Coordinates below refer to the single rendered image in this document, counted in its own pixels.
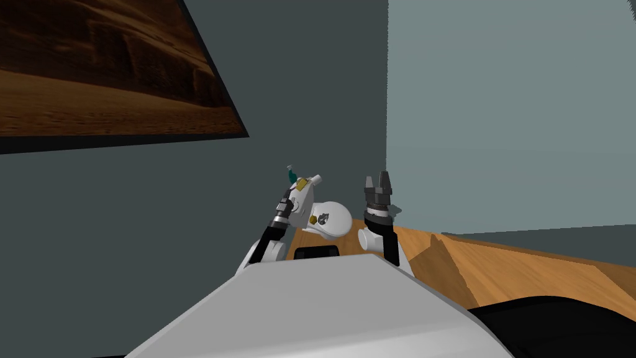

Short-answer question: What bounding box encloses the brown desert picture black frame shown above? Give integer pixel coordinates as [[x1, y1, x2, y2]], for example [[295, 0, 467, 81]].
[[0, 0, 250, 155]]

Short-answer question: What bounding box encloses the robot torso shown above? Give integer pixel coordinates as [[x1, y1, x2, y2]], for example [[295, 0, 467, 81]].
[[124, 243, 514, 358]]

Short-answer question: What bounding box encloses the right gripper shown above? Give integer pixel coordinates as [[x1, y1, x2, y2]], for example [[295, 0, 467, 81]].
[[363, 171, 394, 206]]

